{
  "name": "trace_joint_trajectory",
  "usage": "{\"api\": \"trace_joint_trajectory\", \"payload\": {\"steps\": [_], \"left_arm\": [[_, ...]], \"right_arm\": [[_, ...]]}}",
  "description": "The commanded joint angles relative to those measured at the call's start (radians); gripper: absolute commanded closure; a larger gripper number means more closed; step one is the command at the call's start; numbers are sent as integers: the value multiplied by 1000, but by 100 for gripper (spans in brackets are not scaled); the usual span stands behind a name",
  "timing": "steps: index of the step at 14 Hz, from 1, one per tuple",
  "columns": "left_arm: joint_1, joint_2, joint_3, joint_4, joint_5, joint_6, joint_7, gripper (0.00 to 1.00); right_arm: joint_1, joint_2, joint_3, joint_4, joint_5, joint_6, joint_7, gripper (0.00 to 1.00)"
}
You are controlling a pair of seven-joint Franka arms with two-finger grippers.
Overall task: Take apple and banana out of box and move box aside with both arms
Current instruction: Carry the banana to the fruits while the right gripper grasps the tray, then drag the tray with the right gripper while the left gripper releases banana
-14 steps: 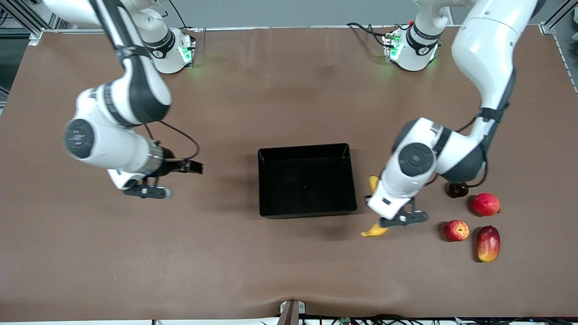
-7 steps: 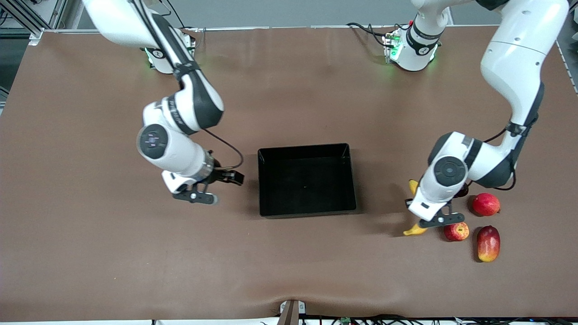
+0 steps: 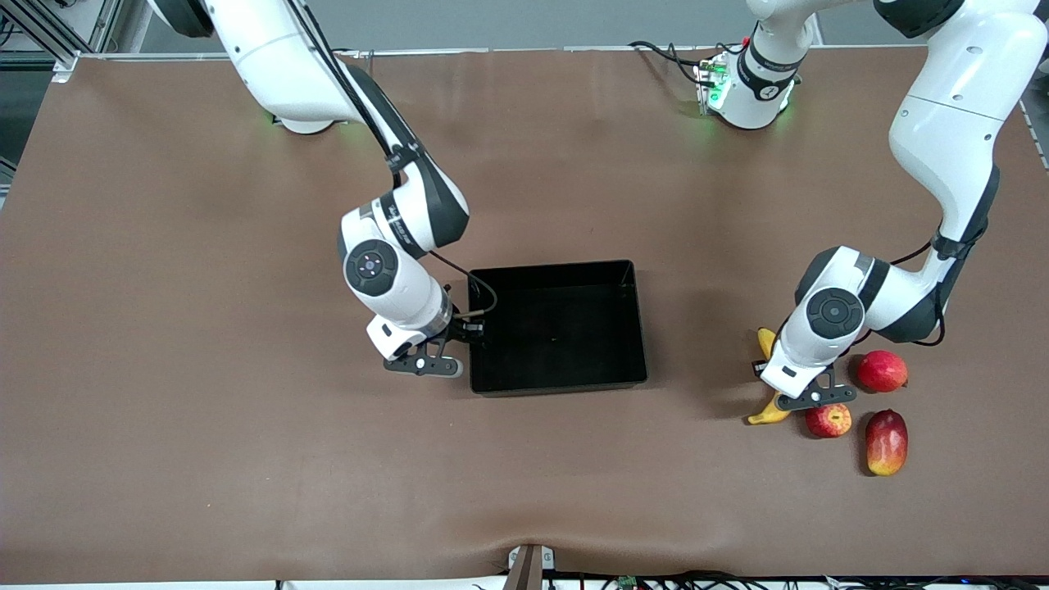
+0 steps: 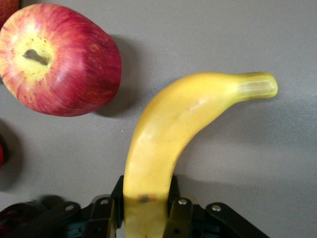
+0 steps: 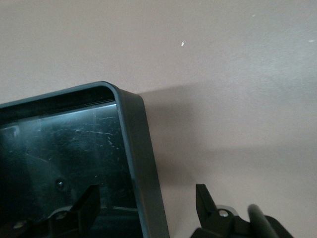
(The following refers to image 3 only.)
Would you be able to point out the yellow banana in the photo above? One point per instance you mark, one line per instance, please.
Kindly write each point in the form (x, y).
(769, 414)

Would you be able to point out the red yellow-speckled apple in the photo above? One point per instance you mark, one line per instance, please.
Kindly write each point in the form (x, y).
(828, 422)

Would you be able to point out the black plastic box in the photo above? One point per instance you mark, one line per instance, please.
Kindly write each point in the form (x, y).
(557, 328)

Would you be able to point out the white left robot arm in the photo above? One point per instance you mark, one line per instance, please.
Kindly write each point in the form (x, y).
(942, 123)

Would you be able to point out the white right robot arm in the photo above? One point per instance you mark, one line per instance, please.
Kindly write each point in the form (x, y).
(287, 65)

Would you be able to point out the red round peach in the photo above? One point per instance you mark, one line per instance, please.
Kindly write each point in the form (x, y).
(881, 371)

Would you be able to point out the red yellow mango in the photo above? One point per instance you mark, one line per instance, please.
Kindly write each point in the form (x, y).
(887, 442)

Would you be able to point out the brown table mat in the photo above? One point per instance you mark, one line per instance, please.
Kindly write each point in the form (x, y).
(246, 451)

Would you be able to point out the small green circuit board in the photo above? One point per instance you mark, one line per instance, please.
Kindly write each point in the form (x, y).
(628, 583)

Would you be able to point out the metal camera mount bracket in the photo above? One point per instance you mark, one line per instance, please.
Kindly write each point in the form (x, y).
(529, 569)

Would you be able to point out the silver table edge rail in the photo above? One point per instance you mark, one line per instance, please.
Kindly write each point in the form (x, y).
(533, 50)

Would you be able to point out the aluminium frame profile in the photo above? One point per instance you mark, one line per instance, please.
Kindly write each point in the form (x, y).
(61, 61)

